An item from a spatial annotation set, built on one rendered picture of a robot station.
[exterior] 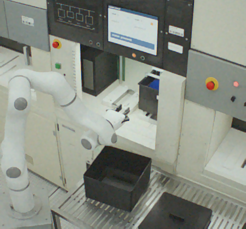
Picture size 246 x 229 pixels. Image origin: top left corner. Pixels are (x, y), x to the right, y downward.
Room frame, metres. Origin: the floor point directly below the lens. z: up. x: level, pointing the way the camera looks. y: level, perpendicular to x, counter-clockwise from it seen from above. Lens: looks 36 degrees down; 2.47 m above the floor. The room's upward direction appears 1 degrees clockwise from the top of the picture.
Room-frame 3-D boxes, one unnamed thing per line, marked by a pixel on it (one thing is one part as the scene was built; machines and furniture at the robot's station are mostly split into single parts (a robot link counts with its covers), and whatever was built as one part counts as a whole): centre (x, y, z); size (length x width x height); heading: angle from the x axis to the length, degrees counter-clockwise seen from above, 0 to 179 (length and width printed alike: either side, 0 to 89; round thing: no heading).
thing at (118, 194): (1.56, 0.02, 0.85); 0.28 x 0.28 x 0.17; 66
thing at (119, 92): (2.23, -0.01, 0.89); 0.22 x 0.21 x 0.04; 148
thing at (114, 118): (1.63, 0.05, 1.19); 0.11 x 0.10 x 0.07; 148
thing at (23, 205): (1.40, 0.53, 0.85); 0.19 x 0.19 x 0.18
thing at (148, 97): (2.09, -0.24, 1.06); 0.24 x 0.20 x 0.32; 58
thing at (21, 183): (1.44, 0.54, 1.07); 0.19 x 0.12 x 0.24; 15
